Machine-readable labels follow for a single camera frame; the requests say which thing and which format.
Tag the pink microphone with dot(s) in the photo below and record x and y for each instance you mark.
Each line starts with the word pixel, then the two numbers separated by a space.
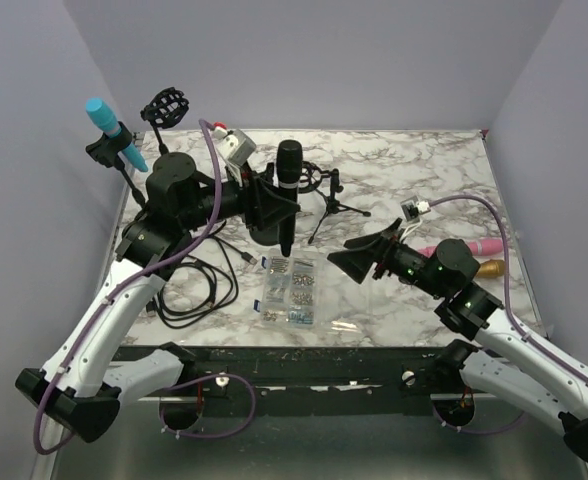
pixel 485 247

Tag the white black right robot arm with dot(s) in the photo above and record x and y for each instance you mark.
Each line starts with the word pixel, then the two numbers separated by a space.
pixel 501 354

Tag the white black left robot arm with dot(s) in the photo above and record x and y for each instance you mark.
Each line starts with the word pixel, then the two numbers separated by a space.
pixel 114 300

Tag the clear plastic screw box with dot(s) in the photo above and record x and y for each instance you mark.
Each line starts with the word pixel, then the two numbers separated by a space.
pixel 304 291

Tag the black clip round-base stand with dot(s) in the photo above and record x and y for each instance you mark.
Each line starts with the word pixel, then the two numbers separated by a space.
pixel 113 152

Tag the black round-base mic stand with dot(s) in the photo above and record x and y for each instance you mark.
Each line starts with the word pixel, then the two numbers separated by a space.
pixel 267 237

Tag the gold microphone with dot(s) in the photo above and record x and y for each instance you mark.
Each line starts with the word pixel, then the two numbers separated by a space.
pixel 491 269

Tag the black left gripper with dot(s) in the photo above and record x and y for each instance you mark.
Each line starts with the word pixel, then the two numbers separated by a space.
pixel 261 205

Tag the blue microphone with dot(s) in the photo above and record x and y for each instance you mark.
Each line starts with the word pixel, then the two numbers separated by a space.
pixel 114 132

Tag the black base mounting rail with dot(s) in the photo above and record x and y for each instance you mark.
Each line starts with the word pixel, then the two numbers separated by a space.
pixel 274 381

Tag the black shock-mount round-base stand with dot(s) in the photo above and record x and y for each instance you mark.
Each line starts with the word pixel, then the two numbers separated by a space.
pixel 166 110

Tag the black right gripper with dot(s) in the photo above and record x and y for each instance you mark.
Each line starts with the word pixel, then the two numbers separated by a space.
pixel 358 262

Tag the black microphone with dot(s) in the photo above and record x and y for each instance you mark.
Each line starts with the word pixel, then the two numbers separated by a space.
pixel 289 161

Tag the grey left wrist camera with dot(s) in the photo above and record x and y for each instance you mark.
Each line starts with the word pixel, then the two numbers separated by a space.
pixel 233 146

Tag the black tripod shock-mount stand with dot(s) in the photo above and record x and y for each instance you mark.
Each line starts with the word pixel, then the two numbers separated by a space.
pixel 311 179

